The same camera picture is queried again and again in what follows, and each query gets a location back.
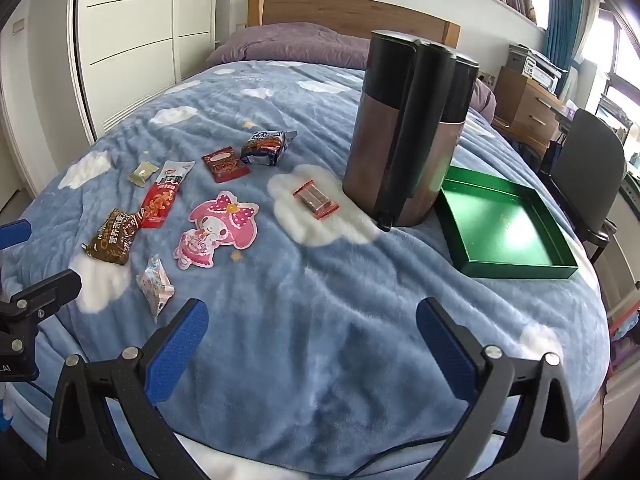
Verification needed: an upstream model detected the dark red snack packet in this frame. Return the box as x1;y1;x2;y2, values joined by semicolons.
201;146;252;184

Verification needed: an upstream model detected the wooden headboard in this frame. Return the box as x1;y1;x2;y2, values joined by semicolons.
247;0;461;46

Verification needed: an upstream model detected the green tray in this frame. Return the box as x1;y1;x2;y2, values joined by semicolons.
434;164;580;280

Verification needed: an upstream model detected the teal curtain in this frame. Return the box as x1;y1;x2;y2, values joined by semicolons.
542;0;586;68

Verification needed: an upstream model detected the red and white snack packet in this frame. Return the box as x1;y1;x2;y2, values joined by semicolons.
137;160;197;231

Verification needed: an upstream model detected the white printer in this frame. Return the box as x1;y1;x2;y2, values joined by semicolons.
505;44;571;93

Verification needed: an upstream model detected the white wardrobe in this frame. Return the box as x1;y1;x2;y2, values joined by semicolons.
70;0;221;143

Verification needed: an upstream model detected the brown and black appliance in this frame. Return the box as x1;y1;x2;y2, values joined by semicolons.
342;30;481;233

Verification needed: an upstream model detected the clear wafer packet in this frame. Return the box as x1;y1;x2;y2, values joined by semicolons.
292;178;341;221

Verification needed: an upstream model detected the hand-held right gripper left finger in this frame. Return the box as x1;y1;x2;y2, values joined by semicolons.
46;298;211;480

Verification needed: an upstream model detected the purple pillow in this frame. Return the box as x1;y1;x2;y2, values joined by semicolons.
206;22;497;121

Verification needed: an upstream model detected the pink character shaped packet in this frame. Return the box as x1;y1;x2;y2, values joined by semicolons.
172;190;261;271

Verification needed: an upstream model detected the grey chair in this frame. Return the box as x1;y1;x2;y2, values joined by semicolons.
537;107;628;266

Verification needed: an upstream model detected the small green packet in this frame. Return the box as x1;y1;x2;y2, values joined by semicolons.
126;161;160;186

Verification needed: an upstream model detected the white candy packet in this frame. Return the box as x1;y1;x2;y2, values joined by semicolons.
136;254;176;325

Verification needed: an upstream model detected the wooden dresser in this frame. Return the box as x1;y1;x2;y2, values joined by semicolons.
492;66;566;158

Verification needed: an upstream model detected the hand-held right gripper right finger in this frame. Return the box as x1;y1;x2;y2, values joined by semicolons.
415;297;581;480

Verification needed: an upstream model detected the white desk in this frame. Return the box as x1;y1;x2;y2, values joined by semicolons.
597;92;640;241

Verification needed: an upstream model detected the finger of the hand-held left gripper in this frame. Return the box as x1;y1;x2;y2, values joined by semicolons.
0;219;32;251
0;269;82;322

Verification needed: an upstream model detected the brown snack packet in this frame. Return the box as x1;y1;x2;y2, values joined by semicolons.
82;207;146;267

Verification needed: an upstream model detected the blue cookie packet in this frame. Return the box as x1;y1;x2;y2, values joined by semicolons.
240;130;298;167

